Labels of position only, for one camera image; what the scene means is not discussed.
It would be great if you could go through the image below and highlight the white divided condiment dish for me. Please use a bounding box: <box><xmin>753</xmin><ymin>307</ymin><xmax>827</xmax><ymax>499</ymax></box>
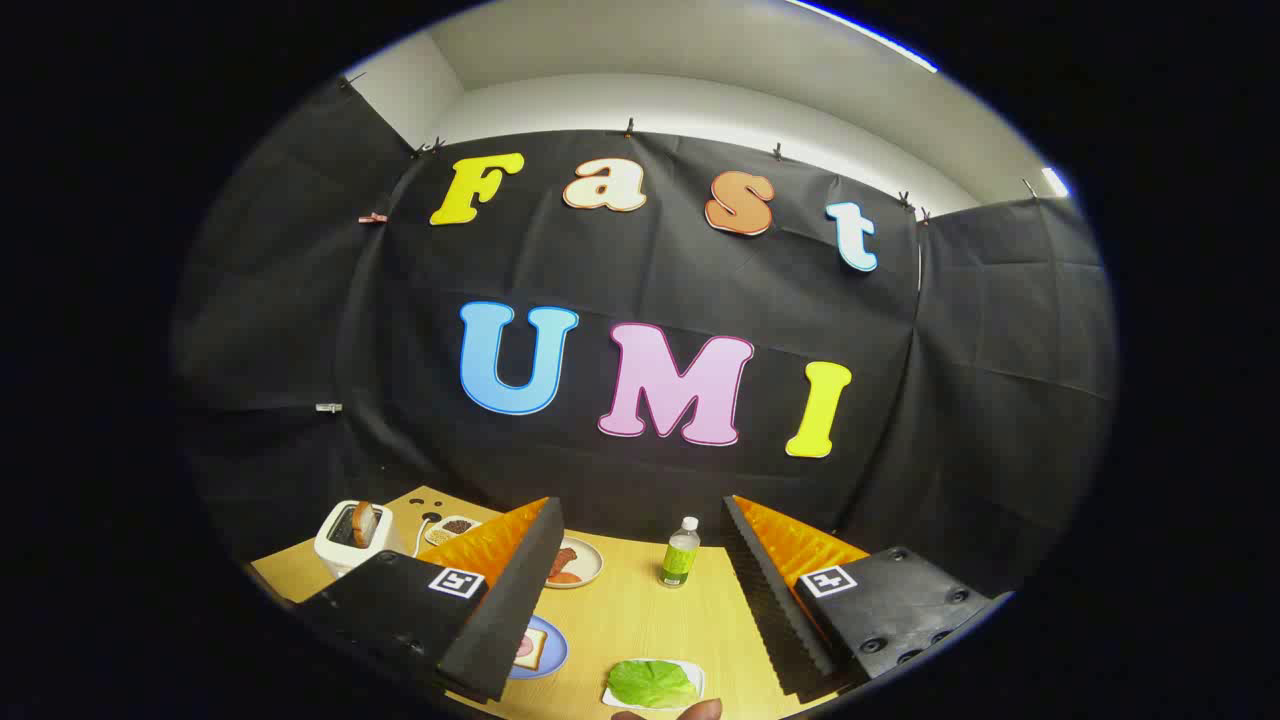
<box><xmin>424</xmin><ymin>515</ymin><xmax>483</xmax><ymax>547</ymax></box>

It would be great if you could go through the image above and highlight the green lettuce leaf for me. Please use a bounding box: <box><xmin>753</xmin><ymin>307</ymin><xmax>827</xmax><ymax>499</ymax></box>
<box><xmin>607</xmin><ymin>659</ymin><xmax>699</xmax><ymax>710</ymax></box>

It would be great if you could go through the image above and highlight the round white plate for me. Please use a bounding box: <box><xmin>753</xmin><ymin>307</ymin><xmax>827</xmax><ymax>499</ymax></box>
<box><xmin>545</xmin><ymin>537</ymin><xmax>604</xmax><ymax>589</ymax></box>

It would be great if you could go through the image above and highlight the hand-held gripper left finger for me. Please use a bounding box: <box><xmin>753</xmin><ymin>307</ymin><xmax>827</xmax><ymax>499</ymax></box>
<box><xmin>296</xmin><ymin>496</ymin><xmax>566</xmax><ymax>703</ymax></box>

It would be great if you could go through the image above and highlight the green label plastic bottle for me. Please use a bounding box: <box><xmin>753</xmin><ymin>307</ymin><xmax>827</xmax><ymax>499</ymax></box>
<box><xmin>658</xmin><ymin>516</ymin><xmax>702</xmax><ymax>589</ymax></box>

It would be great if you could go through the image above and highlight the round blue plate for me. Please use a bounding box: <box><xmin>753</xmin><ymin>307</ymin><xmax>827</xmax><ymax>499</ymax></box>
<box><xmin>507</xmin><ymin>614</ymin><xmax>569</xmax><ymax>681</ymax></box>

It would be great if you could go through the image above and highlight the white toaster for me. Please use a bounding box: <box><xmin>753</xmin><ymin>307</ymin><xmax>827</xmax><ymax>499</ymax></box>
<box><xmin>314</xmin><ymin>500</ymin><xmax>393</xmax><ymax>579</ymax></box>

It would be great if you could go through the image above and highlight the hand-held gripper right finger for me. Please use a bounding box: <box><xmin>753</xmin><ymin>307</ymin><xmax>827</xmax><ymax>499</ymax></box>
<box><xmin>721</xmin><ymin>494</ymin><xmax>1013</xmax><ymax>701</ymax></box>

